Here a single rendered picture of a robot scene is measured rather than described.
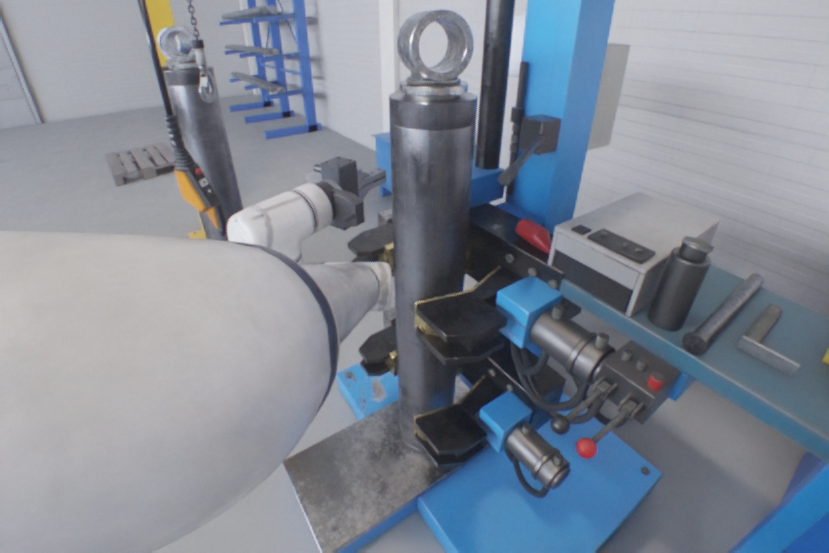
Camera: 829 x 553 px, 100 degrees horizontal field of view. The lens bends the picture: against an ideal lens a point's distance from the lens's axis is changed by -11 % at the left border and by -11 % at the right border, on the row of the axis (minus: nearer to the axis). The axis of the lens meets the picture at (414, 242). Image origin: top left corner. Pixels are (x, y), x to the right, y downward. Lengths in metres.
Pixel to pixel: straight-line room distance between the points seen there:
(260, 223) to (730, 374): 0.89
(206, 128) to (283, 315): 1.91
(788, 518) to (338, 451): 1.39
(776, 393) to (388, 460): 1.27
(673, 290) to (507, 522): 1.06
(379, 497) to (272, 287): 1.50
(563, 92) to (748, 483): 1.81
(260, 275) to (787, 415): 0.89
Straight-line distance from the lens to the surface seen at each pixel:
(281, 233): 0.64
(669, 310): 0.95
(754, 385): 0.96
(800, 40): 2.62
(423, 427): 1.32
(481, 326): 0.94
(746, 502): 2.23
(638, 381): 0.91
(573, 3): 1.19
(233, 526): 1.88
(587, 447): 0.80
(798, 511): 1.32
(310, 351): 0.17
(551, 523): 1.70
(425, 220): 0.98
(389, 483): 1.66
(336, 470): 1.71
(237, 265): 0.17
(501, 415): 1.34
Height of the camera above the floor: 1.63
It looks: 30 degrees down
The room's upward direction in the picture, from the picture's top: straight up
